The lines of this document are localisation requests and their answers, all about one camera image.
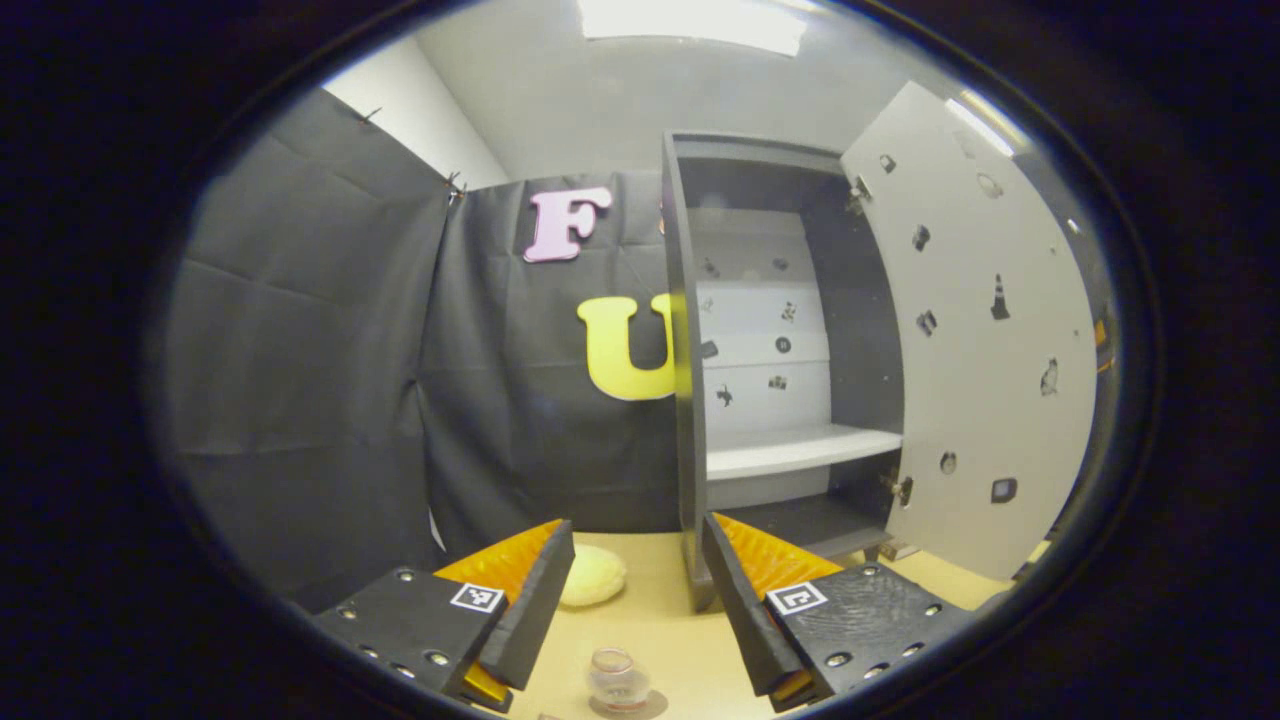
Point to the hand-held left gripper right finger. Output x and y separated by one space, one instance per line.
735 610

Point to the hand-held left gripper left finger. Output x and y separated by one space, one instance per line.
535 610

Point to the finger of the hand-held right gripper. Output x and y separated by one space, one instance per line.
1102 340

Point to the clear bottle with red label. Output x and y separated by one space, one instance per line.
618 680

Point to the grey cabinet door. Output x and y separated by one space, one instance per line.
980 400

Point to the dark grey cabinet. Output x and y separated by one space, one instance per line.
685 400

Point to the metal door hinge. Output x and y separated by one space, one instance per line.
858 195
898 488

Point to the pale yellow round pad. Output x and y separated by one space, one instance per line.
593 590

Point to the grey-brown book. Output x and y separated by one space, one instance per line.
898 551

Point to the black backdrop cloth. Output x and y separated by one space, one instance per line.
300 350

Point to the large ceiling light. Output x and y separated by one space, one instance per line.
690 25

